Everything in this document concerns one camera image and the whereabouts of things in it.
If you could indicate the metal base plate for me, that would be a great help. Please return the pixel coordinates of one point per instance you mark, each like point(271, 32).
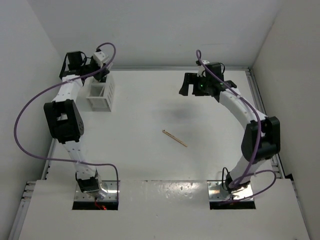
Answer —
point(108, 193)
point(216, 193)

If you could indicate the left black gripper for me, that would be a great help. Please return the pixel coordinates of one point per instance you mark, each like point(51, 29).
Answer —
point(101, 75)

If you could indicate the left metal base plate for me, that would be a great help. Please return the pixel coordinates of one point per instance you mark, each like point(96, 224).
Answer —
point(108, 193)

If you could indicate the gold makeup pencil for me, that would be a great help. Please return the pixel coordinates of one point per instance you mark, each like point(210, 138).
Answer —
point(174, 138)

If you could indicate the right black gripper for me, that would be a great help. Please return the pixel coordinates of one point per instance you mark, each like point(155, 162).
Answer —
point(191, 78)

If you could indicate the white slotted organizer box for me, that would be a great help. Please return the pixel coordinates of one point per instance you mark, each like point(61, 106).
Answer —
point(100, 95)

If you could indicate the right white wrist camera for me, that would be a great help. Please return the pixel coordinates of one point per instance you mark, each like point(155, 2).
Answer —
point(201, 70)

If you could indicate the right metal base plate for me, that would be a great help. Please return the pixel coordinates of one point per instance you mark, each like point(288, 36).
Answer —
point(216, 193)

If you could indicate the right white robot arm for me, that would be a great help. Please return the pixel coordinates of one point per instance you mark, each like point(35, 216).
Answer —
point(261, 139)

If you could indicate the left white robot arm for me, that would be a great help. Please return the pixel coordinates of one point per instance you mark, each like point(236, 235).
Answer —
point(64, 120)

